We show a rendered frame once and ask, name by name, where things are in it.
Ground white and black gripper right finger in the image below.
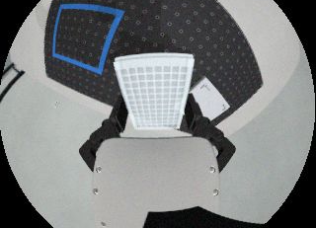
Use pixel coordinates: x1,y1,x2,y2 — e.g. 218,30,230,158
184,93,236,174

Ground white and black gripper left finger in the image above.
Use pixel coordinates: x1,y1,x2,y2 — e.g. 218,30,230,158
79,95,128,172

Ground blue tape outline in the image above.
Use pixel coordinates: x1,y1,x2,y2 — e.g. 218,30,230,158
52,4,125,75

